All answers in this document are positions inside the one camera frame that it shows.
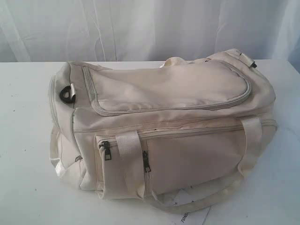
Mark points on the cream canvas duffel bag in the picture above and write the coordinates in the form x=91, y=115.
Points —
x=181, y=137

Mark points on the white printed paper sheet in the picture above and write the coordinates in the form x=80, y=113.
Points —
x=187, y=214

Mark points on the white curtain backdrop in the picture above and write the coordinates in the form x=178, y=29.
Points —
x=126, y=30

